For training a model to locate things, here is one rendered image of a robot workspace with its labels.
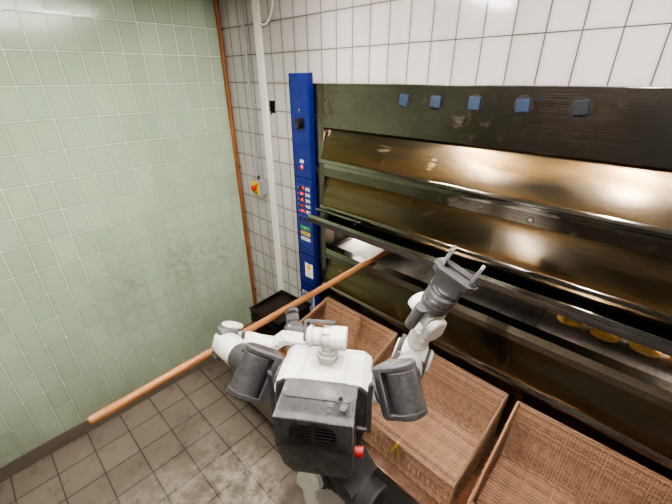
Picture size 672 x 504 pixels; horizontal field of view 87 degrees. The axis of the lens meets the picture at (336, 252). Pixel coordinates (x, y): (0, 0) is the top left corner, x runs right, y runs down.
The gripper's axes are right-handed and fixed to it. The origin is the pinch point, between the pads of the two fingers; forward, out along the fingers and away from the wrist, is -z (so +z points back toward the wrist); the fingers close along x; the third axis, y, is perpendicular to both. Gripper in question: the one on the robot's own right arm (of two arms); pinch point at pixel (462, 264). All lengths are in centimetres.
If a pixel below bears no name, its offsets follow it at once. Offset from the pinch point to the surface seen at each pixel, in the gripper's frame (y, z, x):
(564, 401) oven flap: 44, 63, -60
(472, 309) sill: 52, 59, -12
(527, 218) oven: 57, 11, -5
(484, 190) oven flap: 57, 10, 13
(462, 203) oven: 59, 21, 18
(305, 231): 56, 95, 92
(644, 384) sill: 48, 36, -69
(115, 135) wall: -3, 63, 191
